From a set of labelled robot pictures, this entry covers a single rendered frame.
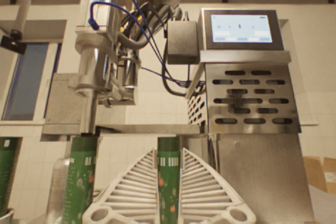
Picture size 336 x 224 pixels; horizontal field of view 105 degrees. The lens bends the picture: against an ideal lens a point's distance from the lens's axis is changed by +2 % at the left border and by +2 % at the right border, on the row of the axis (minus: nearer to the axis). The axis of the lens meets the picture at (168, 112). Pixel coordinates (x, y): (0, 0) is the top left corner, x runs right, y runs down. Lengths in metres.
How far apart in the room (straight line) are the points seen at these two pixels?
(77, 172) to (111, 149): 1.61
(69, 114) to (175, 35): 0.29
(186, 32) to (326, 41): 2.94
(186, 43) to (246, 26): 0.13
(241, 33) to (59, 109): 0.41
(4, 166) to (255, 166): 0.36
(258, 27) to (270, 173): 0.28
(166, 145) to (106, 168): 1.70
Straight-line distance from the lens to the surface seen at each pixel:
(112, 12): 0.27
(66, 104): 0.35
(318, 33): 3.20
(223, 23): 0.35
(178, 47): 0.32
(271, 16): 0.40
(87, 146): 0.19
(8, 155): 0.27
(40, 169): 2.29
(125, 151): 1.74
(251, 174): 0.28
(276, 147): 0.30
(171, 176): 0.17
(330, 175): 1.81
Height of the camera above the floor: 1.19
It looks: 12 degrees up
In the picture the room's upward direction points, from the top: straight up
